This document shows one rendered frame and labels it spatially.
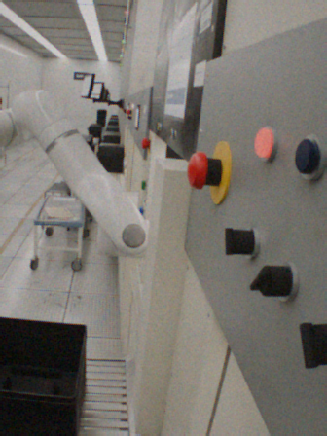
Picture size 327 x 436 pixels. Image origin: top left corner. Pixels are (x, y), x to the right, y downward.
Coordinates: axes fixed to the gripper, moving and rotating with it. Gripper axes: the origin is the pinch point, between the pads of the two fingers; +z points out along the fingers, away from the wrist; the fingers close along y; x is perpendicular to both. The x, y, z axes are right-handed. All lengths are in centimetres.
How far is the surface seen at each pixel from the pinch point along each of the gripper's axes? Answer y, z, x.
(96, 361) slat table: -12, -30, -44
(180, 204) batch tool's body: 26.6, -19.5, 15.3
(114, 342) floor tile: -128, -19, -119
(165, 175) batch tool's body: 26.5, -22.2, 19.4
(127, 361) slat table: -11.9, -21.1, -43.5
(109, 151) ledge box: -289, -28, -18
